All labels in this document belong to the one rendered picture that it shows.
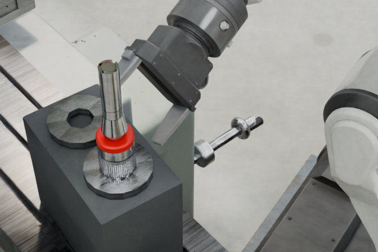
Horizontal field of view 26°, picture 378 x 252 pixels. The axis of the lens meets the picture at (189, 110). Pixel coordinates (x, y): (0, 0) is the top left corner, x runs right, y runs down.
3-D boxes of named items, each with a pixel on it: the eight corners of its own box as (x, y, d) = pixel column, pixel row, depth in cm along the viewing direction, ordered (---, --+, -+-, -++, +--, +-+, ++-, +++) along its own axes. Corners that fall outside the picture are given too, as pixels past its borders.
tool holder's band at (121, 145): (109, 120, 103) (109, 114, 102) (142, 134, 101) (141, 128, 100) (88, 144, 100) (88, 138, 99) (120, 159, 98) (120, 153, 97)
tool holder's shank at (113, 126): (111, 120, 101) (104, 53, 93) (133, 130, 100) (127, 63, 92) (96, 136, 99) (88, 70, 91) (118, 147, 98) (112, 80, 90)
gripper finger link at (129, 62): (100, 94, 104) (129, 56, 105) (113, 98, 101) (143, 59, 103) (93, 86, 103) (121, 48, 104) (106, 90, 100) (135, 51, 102)
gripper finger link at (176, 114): (161, 144, 106) (188, 106, 108) (147, 139, 109) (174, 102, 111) (168, 151, 107) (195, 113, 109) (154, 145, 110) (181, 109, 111)
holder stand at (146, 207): (107, 166, 130) (97, 75, 116) (184, 264, 117) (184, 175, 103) (39, 199, 125) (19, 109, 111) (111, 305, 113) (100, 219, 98)
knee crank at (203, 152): (252, 116, 199) (253, 99, 195) (269, 130, 196) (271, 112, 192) (183, 160, 190) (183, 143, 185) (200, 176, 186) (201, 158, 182)
